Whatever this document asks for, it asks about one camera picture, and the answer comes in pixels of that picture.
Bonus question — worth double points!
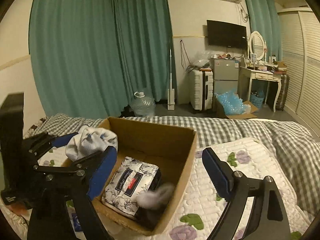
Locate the white sock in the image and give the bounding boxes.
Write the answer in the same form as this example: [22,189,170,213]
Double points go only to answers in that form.
[65,125,118,161]

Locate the white foam knot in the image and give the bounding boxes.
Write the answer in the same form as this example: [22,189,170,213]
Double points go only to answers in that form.
[136,184,175,210]

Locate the floral tissue pack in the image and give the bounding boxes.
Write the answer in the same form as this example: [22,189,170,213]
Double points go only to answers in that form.
[101,157,161,219]

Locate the floral quilted blanket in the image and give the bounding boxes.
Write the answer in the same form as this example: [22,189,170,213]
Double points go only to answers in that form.
[31,142,308,239]

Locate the brown cardboard box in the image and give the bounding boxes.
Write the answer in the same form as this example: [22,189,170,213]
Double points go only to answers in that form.
[92,118,196,236]

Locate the clear water jug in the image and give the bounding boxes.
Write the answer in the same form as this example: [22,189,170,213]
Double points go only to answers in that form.
[130,91,155,117]

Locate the cardboard box on floor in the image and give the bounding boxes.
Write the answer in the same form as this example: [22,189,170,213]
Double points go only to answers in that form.
[213,92,258,120]

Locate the teal curtain left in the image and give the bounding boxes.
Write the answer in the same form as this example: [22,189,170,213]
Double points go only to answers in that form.
[29,0,172,119]

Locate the teal curtain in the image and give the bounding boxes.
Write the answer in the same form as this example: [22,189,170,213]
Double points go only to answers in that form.
[29,0,172,119]
[245,0,283,61]

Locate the blue waste basket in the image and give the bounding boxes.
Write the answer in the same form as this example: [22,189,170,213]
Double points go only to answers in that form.
[249,90,265,109]

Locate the dark striped suitcase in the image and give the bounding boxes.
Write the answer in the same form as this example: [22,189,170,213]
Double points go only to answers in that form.
[276,74,290,111]

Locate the blue plastic bags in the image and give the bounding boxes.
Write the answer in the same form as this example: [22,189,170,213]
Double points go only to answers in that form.
[215,91,251,115]

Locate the white flat mop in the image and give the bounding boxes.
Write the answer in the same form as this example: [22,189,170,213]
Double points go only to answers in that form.
[167,48,175,111]

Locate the white suitcase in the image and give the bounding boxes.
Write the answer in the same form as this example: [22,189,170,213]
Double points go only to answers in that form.
[188,70,213,111]

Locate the white dressing table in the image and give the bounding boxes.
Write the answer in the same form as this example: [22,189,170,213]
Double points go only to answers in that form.
[238,67,282,112]

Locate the silver mini fridge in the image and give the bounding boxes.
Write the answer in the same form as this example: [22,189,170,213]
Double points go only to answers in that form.
[210,59,239,94]

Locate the oval white mirror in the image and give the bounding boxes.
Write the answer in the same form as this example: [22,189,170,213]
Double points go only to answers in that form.
[248,31,267,62]

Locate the white louvered wardrobe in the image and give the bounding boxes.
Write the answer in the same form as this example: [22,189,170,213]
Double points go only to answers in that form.
[278,7,319,135]

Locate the teal curtain right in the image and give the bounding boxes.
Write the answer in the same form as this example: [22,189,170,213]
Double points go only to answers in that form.
[245,0,283,61]

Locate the black wall television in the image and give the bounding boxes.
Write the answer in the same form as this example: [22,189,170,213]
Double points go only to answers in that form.
[207,20,247,50]

